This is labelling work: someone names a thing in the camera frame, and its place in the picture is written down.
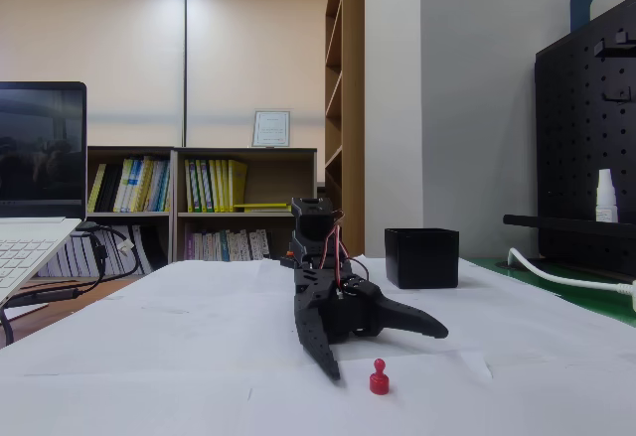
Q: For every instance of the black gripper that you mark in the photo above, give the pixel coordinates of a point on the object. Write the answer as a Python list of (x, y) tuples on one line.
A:
[(348, 318)]

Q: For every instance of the red pawn piece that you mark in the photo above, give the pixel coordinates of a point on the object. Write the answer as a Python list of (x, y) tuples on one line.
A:
[(379, 384)]

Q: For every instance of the black square plastic cup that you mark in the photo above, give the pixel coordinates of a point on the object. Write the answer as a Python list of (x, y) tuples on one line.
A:
[(422, 262)]

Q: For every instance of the orange black table clamp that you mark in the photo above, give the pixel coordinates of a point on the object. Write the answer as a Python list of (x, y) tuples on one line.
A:
[(285, 259)]

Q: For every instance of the flat yellow folder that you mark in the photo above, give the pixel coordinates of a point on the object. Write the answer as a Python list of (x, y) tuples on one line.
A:
[(263, 206)]

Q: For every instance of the low wooden bookshelf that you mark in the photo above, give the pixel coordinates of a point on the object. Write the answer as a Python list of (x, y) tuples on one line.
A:
[(129, 150), (278, 178)]

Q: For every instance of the black pegboard tray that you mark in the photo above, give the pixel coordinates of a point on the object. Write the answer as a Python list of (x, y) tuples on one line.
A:
[(546, 222)]

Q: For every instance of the framed certificate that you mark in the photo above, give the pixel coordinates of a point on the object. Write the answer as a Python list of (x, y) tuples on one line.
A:
[(270, 128)]

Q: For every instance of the tall wooden shelf unit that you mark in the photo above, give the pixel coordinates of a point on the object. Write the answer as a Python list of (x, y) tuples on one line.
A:
[(353, 108)]

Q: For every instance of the small white bottle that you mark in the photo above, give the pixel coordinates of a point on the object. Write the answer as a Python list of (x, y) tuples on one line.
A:
[(606, 197)]

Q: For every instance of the black binder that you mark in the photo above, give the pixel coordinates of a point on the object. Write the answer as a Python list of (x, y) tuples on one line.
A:
[(110, 188)]

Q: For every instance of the thin yellow book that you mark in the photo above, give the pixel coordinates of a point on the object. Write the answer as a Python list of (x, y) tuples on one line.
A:
[(97, 188)]

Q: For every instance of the black pegboard hook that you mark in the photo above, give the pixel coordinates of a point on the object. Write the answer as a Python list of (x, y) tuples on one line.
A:
[(611, 48), (618, 97)]

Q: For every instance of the white laptop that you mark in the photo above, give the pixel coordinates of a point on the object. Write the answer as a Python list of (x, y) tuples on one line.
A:
[(40, 158)]

